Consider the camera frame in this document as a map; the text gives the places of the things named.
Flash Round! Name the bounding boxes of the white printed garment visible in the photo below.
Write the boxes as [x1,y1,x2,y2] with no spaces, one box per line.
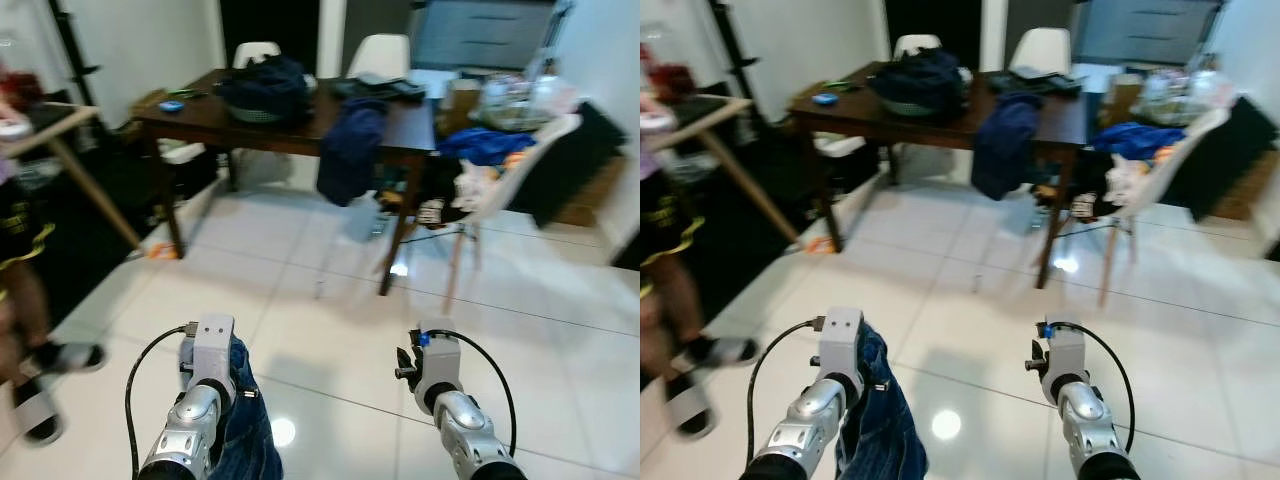
[1105,155,1161,206]
[455,165,506,211]

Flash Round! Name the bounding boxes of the navy garment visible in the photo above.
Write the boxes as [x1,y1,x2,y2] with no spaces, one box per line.
[972,90,1046,201]
[317,96,391,208]

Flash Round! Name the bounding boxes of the bright blue garment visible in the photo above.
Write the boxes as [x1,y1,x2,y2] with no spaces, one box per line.
[1090,120,1189,161]
[437,125,538,168]

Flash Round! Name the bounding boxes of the white chair wooden legs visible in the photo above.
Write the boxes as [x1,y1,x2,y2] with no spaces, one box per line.
[1095,105,1233,309]
[443,112,583,313]

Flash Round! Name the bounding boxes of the black flat items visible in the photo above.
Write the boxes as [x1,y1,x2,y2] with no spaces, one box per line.
[990,65,1083,96]
[335,72,426,101]

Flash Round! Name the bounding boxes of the clear plastic container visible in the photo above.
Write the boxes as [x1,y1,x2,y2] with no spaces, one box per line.
[1135,65,1216,126]
[470,70,561,131]

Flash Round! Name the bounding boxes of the grey woven basket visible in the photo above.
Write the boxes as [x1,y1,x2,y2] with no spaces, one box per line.
[878,92,956,118]
[226,98,303,124]

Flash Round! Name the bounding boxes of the person in black shorts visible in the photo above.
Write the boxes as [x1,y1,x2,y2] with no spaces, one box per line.
[640,85,761,441]
[0,70,108,446]

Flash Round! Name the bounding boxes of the dark blue clothes heap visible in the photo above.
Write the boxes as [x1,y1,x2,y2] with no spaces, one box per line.
[215,55,313,106]
[868,48,969,101]

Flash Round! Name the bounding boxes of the grey drawer unit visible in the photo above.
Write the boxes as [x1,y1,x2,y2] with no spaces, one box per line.
[1072,0,1226,66]
[413,0,561,73]

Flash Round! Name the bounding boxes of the dark red bag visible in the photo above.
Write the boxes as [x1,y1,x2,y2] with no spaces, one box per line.
[645,62,698,103]
[0,65,46,113]

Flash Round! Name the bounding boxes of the light wooden table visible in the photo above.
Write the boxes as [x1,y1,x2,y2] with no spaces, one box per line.
[0,100,143,251]
[640,95,803,246]

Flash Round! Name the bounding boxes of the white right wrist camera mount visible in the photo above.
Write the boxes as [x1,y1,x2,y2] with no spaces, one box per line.
[413,320,463,401]
[1040,318,1089,401]

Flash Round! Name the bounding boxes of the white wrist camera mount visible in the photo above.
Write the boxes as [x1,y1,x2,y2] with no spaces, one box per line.
[1040,318,1089,401]
[815,308,866,386]
[180,314,237,389]
[413,320,463,401]

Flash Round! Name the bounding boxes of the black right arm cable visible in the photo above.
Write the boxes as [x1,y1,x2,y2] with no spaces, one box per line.
[420,328,519,459]
[1040,320,1137,456]

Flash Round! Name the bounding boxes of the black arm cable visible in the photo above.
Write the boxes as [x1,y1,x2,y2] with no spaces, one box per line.
[1040,320,1137,456]
[420,328,519,459]
[745,318,826,466]
[124,323,198,476]

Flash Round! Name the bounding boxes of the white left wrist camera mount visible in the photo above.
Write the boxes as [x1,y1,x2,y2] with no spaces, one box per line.
[815,308,866,386]
[180,314,237,389]

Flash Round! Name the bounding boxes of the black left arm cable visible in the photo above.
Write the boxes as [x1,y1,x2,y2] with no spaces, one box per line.
[745,318,826,466]
[124,323,198,476]

